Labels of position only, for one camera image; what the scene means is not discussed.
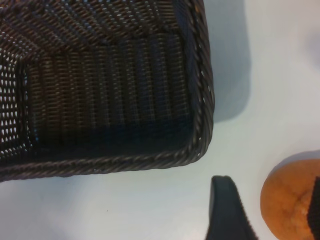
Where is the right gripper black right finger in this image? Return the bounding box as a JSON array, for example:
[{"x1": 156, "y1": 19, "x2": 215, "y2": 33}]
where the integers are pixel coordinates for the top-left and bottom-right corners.
[{"x1": 306, "y1": 176, "x2": 320, "y2": 240}]

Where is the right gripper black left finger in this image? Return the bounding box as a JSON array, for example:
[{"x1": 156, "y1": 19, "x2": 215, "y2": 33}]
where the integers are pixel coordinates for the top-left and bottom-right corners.
[{"x1": 204, "y1": 174, "x2": 258, "y2": 240}]

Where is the orange fruit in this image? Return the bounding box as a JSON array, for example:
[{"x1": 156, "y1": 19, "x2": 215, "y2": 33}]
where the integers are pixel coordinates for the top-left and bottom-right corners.
[{"x1": 259, "y1": 158, "x2": 320, "y2": 240}]

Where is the dark brown woven basket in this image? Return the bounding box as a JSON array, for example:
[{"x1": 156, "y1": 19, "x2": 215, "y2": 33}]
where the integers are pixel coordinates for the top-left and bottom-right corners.
[{"x1": 0, "y1": 0, "x2": 216, "y2": 185}]

